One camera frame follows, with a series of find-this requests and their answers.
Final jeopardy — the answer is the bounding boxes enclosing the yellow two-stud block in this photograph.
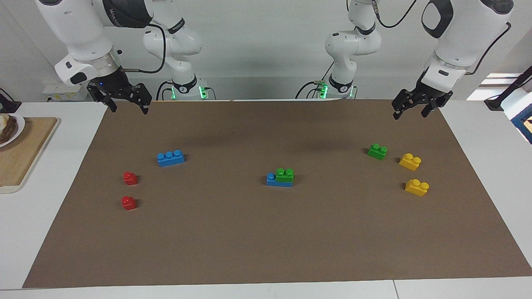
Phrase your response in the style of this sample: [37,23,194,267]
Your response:
[399,153,422,172]
[405,179,430,197]

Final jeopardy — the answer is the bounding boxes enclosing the blue three-stud block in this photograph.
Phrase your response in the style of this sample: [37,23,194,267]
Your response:
[266,172,293,188]
[157,149,186,167]

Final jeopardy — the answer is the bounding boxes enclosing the black slanted stand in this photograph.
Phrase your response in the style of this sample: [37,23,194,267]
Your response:
[484,65,532,112]

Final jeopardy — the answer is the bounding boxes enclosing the black base cable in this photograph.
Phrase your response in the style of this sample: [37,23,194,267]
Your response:
[295,61,335,100]
[156,81,173,101]

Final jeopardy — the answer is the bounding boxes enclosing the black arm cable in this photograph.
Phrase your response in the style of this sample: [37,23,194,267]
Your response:
[124,23,167,75]
[372,0,512,76]

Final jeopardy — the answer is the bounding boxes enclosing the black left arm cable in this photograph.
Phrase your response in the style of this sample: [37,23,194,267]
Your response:
[372,0,512,76]

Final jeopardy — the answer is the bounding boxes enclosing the black left base cable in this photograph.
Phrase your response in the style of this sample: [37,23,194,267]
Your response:
[295,61,335,100]

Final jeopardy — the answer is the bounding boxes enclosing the wooden cutting board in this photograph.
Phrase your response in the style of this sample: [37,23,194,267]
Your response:
[0,117,60,194]

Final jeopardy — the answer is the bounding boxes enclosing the brown paper mat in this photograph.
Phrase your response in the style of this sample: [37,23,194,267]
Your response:
[22,99,532,289]

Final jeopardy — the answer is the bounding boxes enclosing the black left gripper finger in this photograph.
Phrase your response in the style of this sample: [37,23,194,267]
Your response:
[392,89,419,120]
[420,91,454,118]

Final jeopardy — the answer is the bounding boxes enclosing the brown bread on plate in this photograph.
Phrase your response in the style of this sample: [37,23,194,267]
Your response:
[0,115,17,142]

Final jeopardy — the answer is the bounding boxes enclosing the black right base cable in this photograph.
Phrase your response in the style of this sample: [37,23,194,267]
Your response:
[156,81,173,101]

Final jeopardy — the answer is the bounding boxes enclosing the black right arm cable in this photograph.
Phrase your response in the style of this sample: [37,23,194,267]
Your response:
[124,23,167,75]

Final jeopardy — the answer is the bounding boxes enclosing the blue and yellow box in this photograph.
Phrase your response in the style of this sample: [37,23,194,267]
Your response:
[511,106,532,145]

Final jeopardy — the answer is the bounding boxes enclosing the white socket box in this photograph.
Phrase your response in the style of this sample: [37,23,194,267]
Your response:
[42,81,89,103]

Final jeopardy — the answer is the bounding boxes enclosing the black clamp mount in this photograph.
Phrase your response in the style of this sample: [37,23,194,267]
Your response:
[0,88,22,114]

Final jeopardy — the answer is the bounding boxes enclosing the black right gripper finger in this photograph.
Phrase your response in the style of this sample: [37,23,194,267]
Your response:
[131,83,153,115]
[86,82,118,113]

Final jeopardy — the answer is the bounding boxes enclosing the white plate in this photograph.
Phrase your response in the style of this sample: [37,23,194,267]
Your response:
[0,114,26,148]

